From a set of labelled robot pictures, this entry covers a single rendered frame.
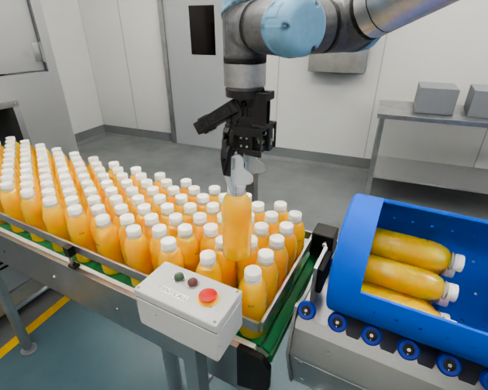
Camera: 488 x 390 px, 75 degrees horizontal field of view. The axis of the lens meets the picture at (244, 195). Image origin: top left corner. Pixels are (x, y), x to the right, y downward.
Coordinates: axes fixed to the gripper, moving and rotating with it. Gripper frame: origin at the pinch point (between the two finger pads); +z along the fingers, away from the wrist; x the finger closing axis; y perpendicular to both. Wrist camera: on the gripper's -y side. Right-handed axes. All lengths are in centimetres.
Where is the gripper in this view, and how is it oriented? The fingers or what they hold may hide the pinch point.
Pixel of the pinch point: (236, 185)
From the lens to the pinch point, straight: 67.4
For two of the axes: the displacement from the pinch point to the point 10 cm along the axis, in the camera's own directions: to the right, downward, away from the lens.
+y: 8.9, 2.1, -4.1
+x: 4.6, -4.1, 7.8
